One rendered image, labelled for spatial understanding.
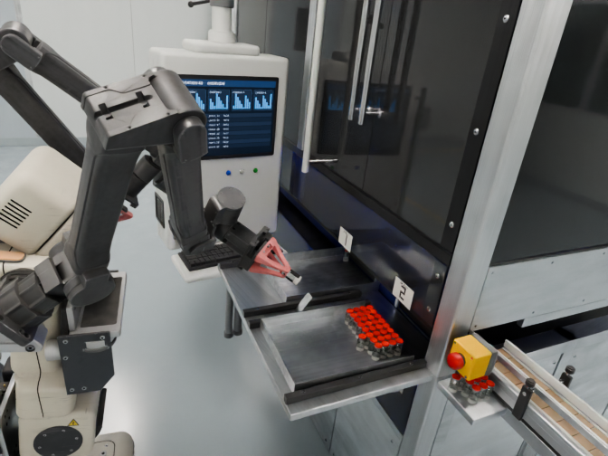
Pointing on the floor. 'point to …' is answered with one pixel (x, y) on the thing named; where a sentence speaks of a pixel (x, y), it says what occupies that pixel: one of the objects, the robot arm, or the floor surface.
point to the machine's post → (488, 203)
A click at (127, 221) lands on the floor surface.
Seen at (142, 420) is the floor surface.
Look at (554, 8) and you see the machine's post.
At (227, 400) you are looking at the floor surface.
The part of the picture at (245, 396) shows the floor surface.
